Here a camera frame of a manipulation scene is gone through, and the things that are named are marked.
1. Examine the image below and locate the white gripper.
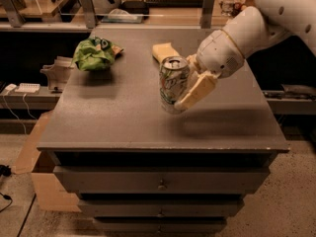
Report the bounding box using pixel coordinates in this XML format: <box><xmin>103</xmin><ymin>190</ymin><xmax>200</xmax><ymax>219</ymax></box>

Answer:
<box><xmin>175</xmin><ymin>30</ymin><xmax>244</xmax><ymax>111</ymax></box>

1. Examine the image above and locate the grey metal bracket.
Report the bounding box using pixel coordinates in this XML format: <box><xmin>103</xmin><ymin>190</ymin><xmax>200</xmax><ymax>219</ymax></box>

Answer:
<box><xmin>40</xmin><ymin>56</ymin><xmax>75</xmax><ymax>92</ymax></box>

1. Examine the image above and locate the cardboard box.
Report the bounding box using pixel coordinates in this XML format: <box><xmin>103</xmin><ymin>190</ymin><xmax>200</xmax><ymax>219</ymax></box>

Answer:
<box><xmin>13</xmin><ymin>111</ymin><xmax>80</xmax><ymax>212</ymax></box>

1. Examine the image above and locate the black keyboard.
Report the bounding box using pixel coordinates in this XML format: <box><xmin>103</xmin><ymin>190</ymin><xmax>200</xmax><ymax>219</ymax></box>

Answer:
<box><xmin>145</xmin><ymin>0</ymin><xmax>203</xmax><ymax>8</ymax></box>

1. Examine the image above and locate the yellow sponge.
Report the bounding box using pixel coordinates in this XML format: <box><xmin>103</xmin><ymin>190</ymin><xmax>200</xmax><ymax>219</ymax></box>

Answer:
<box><xmin>152</xmin><ymin>42</ymin><xmax>179</xmax><ymax>63</ymax></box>

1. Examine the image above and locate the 7up soda can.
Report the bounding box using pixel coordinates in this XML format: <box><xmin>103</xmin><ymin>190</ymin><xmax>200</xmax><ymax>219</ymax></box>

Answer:
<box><xmin>159</xmin><ymin>56</ymin><xmax>190</xmax><ymax>115</ymax></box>

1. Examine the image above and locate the grey drawer cabinet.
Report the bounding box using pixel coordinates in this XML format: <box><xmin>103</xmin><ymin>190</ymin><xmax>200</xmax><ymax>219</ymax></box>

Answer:
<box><xmin>39</xmin><ymin>29</ymin><xmax>288</xmax><ymax>234</ymax></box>

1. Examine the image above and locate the white power strip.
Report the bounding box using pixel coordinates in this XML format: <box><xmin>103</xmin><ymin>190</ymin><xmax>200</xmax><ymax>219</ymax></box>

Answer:
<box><xmin>15</xmin><ymin>83</ymin><xmax>40</xmax><ymax>94</ymax></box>

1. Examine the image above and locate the green chip bag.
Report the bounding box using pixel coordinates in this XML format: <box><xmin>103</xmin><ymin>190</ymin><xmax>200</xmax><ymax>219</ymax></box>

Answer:
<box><xmin>72</xmin><ymin>37</ymin><xmax>123</xmax><ymax>71</ymax></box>

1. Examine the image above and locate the clear plastic bottle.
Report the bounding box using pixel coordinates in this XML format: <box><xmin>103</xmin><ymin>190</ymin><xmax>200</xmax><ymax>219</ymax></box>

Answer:
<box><xmin>220</xmin><ymin>0</ymin><xmax>237</xmax><ymax>17</ymax></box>

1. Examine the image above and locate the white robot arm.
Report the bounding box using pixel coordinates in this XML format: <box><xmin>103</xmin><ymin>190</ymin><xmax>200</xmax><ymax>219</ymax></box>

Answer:
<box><xmin>175</xmin><ymin>0</ymin><xmax>316</xmax><ymax>111</ymax></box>

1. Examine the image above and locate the tissue box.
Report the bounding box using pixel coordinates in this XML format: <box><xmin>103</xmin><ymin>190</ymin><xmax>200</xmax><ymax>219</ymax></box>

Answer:
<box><xmin>102</xmin><ymin>9</ymin><xmax>143</xmax><ymax>24</ymax></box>

